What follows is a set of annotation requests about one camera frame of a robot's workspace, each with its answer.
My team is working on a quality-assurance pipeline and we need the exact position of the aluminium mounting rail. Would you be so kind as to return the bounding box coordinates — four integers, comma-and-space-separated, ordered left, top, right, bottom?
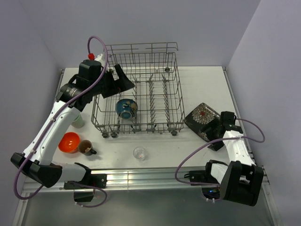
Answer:
21, 166, 205, 193

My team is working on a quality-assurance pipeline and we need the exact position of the dark brown mug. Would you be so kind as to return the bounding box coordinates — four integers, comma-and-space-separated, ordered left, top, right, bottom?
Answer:
78, 140, 97, 156

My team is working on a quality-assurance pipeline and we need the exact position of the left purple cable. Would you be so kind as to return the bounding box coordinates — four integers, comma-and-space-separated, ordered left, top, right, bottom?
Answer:
13, 35, 109, 208

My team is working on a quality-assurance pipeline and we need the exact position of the black floral square plate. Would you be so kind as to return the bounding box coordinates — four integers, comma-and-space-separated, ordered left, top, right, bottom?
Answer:
185, 103, 220, 142

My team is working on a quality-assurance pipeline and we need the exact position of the orange bowl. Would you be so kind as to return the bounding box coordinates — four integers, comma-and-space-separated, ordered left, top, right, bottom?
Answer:
58, 132, 80, 153

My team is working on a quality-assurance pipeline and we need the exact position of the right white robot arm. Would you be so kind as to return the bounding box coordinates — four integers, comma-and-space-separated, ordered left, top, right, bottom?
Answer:
203, 111, 264, 206

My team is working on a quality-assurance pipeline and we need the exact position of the pale green cup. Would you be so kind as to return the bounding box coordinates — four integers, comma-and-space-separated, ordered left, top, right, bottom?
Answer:
71, 114, 85, 129

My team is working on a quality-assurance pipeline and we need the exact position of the purple cable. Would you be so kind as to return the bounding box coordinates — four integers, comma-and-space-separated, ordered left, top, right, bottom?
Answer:
174, 117, 266, 203
13, 35, 109, 208

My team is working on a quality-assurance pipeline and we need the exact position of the blue floral ceramic bowl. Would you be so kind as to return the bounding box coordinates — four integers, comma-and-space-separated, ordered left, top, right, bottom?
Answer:
115, 98, 138, 120

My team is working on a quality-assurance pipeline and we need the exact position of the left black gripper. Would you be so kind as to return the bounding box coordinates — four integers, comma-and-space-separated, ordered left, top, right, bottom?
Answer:
90, 64, 134, 98

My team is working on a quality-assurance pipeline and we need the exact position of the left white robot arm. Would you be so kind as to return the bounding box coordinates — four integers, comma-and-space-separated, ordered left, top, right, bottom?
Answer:
10, 60, 135, 188

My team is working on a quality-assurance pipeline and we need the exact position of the grey wire dish rack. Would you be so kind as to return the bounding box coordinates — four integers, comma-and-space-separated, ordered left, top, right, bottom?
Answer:
91, 42, 185, 138

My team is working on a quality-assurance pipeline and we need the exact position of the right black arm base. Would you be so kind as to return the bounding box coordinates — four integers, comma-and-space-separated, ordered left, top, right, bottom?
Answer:
184, 170, 220, 199

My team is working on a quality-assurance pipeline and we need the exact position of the clear drinking glass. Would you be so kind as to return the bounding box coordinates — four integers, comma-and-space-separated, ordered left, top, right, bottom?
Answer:
133, 146, 146, 161

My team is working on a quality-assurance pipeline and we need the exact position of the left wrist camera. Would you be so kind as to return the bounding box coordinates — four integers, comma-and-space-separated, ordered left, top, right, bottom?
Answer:
88, 53, 107, 70

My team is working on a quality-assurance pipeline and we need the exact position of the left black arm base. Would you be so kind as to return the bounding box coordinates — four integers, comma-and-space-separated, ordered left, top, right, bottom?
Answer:
63, 174, 108, 206

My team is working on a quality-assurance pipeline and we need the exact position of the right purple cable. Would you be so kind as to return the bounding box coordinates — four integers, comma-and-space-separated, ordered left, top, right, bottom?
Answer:
174, 117, 266, 203

